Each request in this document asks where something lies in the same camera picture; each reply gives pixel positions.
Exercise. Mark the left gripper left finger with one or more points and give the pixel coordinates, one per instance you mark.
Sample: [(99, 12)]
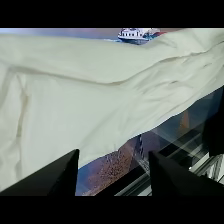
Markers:
[(53, 178)]

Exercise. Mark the white shirt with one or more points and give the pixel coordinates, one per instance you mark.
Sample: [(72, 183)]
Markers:
[(86, 100)]

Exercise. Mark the silver frame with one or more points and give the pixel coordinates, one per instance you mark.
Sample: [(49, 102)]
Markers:
[(203, 163)]

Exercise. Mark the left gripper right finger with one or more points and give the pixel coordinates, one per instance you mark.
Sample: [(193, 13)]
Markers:
[(176, 180)]

